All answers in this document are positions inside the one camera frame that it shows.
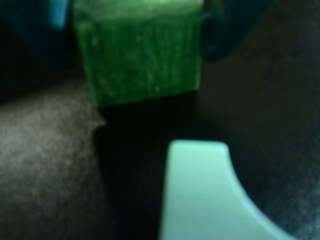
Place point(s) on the light green arch block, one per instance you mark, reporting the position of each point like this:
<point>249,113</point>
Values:
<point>200,195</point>

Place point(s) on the dark green wooden cube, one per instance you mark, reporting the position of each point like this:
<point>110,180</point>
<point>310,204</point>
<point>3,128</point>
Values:
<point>140,55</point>

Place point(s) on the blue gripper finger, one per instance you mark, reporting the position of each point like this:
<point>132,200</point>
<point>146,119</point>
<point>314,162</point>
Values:
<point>225,27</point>
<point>37,22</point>

